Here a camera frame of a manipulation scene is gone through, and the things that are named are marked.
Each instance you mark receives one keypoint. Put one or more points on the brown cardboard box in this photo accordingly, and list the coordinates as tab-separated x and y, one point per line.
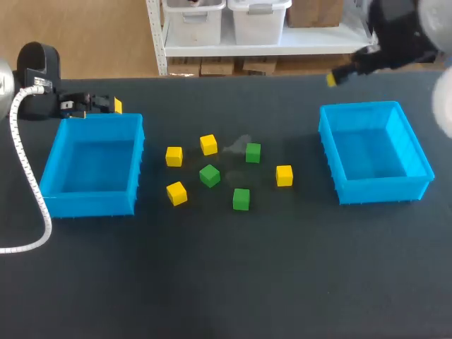
314	13

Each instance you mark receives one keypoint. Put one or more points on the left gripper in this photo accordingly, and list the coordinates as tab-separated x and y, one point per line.
37	84

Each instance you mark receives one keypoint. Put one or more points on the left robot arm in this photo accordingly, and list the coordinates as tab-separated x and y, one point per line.
3	92

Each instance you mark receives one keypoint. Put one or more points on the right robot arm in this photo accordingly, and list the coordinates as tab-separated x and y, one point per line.
439	53

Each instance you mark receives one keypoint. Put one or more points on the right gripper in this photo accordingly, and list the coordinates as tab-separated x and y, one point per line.
399	31

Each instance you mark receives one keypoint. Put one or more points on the blue plastic bin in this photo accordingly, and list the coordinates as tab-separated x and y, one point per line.
93	166
374	152

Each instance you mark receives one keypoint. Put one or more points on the yellow cube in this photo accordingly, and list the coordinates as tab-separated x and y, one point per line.
176	193
208	144
174	156
284	175

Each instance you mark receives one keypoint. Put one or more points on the white storage box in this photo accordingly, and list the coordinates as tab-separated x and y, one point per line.
194	21
259	21

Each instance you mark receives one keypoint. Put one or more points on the white metal shelf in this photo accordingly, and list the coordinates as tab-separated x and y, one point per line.
268	47

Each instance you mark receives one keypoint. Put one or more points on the green cube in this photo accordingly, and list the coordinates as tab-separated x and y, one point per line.
241	199
253	153
209	175

